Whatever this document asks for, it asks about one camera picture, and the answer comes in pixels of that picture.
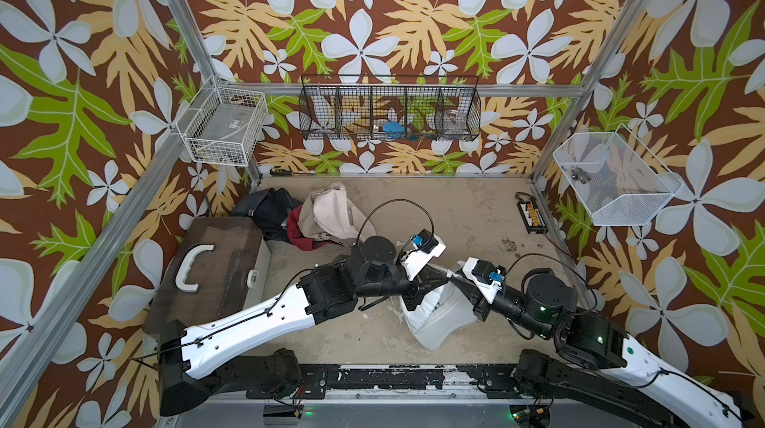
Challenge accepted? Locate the white baseball cap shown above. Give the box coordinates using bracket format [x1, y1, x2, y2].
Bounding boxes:
[400, 283, 478, 351]

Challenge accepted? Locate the cream pink baseball cap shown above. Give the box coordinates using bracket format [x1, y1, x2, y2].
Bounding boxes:
[311, 182, 377, 245]

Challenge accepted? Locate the beige baseball cap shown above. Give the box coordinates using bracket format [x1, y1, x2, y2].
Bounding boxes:
[298, 195, 324, 240]

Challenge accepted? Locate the maroon baseball cap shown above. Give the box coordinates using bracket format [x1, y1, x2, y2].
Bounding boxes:
[286, 206, 326, 252]

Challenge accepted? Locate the black baseball cap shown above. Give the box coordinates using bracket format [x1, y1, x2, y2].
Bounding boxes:
[229, 188, 302, 243]

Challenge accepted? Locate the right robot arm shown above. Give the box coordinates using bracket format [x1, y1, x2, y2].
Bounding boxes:
[448, 259, 745, 427]

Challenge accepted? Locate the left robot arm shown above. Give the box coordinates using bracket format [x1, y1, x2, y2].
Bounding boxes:
[157, 231, 447, 417]

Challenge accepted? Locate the black orange device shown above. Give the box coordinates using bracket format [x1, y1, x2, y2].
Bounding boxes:
[515, 192, 548, 235]

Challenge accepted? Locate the blue object in basket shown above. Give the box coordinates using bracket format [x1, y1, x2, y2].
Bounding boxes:
[382, 121, 406, 138]

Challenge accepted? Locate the small dark object in basket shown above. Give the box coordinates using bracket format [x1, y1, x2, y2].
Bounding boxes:
[571, 167, 592, 184]

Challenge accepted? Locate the white mesh basket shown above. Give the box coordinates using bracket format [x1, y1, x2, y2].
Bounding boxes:
[553, 124, 685, 227]

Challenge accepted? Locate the brown lidded storage box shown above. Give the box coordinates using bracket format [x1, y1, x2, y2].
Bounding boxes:
[143, 217, 271, 340]

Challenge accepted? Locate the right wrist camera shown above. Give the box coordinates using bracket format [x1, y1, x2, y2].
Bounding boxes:
[462, 258, 504, 304]

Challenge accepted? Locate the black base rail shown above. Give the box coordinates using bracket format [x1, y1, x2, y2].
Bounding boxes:
[247, 363, 555, 400]

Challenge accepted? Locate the black wire basket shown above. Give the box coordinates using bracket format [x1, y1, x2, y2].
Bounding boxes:
[298, 75, 482, 142]

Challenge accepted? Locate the white wire basket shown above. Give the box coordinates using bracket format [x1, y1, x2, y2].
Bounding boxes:
[175, 84, 268, 167]

